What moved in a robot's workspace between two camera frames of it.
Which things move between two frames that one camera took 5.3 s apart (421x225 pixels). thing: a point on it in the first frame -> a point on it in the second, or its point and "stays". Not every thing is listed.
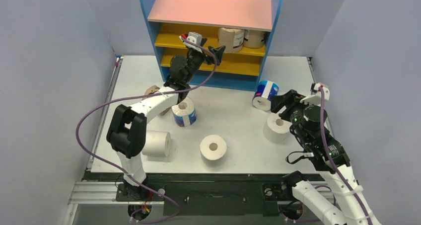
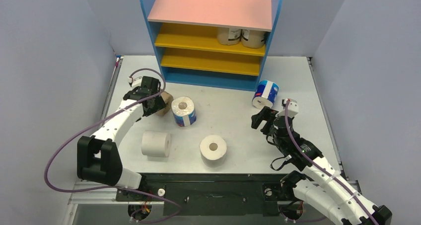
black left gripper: x=217 y=53 -> x=159 y=105
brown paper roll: x=253 y=38 stays
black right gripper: x=292 y=101 -> x=267 y=119
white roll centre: x=213 y=149 stays
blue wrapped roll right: x=261 y=98 stays
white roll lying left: x=157 y=144 stays
